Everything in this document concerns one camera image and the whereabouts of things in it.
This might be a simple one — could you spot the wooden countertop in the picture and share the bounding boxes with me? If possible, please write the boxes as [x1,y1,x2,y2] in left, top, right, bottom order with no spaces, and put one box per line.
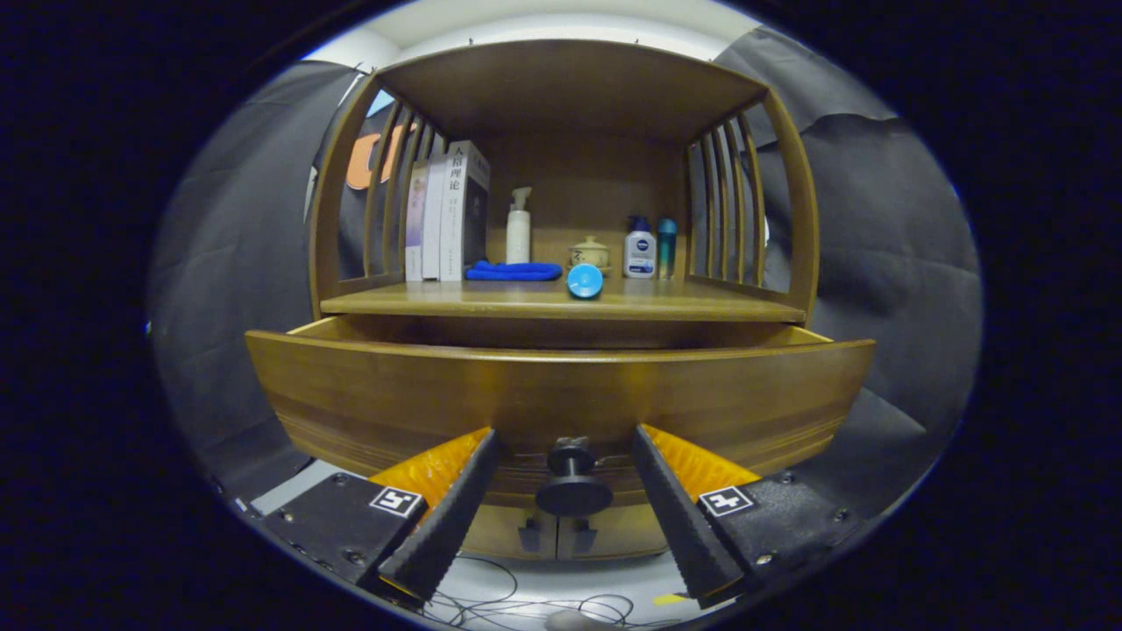
[320,276,807,323]

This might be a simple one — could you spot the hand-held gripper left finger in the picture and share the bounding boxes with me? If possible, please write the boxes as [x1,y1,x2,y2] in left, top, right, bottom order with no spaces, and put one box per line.
[263,427,505,606]

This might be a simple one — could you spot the blue folded cloth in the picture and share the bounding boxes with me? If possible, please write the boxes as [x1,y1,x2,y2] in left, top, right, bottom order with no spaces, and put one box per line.
[465,260,564,282]

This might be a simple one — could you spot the white lotion bottle blue cap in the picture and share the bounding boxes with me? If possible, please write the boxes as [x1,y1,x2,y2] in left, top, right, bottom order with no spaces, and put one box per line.
[623,216,658,280]

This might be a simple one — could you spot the blue gradient cosmetic tube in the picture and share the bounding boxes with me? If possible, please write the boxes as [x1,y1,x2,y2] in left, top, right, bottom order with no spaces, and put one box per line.
[566,263,605,300]

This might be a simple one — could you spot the pale rounded floor object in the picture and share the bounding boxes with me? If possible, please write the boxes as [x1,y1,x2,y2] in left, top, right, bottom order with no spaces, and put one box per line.
[543,611,614,631]

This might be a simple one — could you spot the black round drawer knob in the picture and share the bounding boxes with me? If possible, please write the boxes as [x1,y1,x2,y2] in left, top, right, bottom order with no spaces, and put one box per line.
[536,436,614,518]

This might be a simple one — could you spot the beige lidded teacup with saucer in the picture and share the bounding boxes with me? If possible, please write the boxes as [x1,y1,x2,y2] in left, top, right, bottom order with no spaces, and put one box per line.
[568,235,611,271]

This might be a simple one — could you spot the wooden drawer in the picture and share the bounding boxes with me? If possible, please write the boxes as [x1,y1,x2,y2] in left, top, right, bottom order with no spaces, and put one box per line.
[245,315,876,509]

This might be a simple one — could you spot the white book with dark cover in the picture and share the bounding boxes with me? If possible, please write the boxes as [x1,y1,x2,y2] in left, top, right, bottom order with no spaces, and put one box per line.
[439,140,491,282]

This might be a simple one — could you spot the pale purple book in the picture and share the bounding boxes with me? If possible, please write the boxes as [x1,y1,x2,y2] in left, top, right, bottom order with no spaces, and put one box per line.
[405,160,430,282]

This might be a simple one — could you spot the wooden cabinet door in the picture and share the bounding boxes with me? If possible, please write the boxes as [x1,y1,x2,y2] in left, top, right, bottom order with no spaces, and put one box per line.
[460,504,557,560]
[555,504,671,562]

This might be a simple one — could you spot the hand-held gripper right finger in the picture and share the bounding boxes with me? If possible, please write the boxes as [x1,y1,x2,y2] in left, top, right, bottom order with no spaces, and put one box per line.
[631,424,864,608]

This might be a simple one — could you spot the white pump bottle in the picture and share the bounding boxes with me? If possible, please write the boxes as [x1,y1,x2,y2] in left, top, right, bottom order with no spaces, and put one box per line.
[506,186,533,265]

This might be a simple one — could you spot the thin black floor cables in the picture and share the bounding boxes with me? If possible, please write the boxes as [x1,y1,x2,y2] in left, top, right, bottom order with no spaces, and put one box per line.
[421,552,685,631]

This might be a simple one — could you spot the wooden cabinet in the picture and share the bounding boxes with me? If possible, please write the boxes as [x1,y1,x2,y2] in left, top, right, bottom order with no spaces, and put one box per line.
[307,38,820,562]

